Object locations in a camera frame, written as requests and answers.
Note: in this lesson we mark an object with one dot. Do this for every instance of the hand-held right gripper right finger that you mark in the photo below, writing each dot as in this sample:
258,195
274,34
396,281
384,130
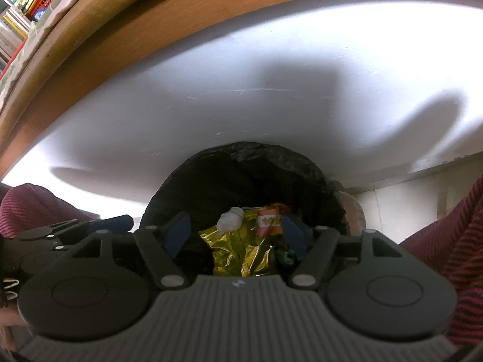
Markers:
294,237

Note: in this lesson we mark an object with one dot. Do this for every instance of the pink snack packet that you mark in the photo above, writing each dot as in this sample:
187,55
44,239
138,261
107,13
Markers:
268,222

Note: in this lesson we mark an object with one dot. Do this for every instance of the row of large picture books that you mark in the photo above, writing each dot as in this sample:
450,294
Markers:
13,34

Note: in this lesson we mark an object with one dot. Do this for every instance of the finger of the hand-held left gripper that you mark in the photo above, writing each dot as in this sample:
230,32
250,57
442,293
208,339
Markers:
53,235
113,224

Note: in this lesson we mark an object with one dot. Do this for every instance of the maroon striped pants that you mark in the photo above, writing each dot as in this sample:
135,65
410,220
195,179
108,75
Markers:
452,271

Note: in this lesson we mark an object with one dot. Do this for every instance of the black lined trash bin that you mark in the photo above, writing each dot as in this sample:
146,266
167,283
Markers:
245,173

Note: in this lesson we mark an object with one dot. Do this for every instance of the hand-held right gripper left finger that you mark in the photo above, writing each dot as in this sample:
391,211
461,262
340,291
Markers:
177,233

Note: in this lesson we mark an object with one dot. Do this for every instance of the green plastic wrapper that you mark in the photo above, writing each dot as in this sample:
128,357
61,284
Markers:
288,258

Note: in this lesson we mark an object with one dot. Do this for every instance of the white tissue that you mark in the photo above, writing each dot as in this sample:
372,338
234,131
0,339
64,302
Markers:
231,219

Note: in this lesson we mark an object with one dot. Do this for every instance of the large gold foil wrapper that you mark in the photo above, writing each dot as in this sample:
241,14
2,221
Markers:
234,252

